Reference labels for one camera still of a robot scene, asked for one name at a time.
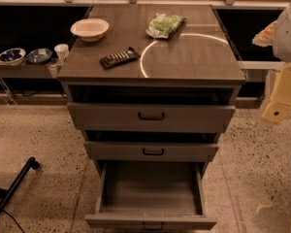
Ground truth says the grey bottom drawer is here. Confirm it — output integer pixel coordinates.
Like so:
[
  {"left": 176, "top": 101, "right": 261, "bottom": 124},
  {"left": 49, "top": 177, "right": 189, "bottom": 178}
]
[{"left": 85, "top": 161, "right": 216, "bottom": 231}]

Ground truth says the black chair leg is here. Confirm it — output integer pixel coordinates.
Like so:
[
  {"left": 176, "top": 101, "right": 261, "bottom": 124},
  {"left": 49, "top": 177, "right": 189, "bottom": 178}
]
[{"left": 0, "top": 157, "right": 40, "bottom": 215}]

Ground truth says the white paper cup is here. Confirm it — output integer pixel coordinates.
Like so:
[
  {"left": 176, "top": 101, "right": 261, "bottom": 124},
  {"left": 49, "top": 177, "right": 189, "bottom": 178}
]
[{"left": 54, "top": 44, "right": 69, "bottom": 62}]

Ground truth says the white cable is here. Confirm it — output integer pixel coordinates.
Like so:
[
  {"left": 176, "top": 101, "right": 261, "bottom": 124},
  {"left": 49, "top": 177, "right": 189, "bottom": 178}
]
[{"left": 0, "top": 61, "right": 17, "bottom": 108}]

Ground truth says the grey middle drawer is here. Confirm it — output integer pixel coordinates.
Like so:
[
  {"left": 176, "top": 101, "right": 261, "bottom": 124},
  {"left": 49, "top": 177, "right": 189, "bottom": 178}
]
[{"left": 84, "top": 141, "right": 218, "bottom": 162}]

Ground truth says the green snack bag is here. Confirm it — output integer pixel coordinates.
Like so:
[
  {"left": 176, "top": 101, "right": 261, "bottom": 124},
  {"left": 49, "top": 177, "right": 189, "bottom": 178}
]
[{"left": 145, "top": 14, "right": 186, "bottom": 39}]

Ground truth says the dark blue bowl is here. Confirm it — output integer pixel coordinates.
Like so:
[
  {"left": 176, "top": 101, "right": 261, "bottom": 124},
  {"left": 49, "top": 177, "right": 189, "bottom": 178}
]
[{"left": 27, "top": 48, "right": 52, "bottom": 65}]

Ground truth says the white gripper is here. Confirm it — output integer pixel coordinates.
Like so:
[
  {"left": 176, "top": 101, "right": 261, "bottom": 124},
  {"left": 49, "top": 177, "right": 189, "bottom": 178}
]
[{"left": 262, "top": 64, "right": 291, "bottom": 124}]

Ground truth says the grey drawer cabinet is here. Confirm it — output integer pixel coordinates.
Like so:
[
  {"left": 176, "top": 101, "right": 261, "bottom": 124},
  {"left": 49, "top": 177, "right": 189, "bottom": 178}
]
[{"left": 56, "top": 3, "right": 247, "bottom": 177}]

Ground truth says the blue patterned bowl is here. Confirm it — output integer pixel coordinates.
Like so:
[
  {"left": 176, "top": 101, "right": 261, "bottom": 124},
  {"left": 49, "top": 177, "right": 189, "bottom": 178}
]
[{"left": 0, "top": 48, "right": 26, "bottom": 66}]

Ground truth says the white bowl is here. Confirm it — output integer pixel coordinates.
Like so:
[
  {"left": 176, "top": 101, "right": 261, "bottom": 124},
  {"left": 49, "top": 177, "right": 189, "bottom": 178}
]
[{"left": 71, "top": 18, "right": 109, "bottom": 42}]

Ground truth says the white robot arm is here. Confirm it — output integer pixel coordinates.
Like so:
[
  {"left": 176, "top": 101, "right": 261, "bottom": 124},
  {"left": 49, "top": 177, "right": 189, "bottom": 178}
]
[{"left": 252, "top": 3, "right": 291, "bottom": 123}]

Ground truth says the dark chocolate rxbar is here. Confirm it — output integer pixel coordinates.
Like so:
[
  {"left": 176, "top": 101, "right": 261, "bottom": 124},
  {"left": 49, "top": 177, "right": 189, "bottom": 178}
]
[{"left": 99, "top": 47, "right": 141, "bottom": 70}]

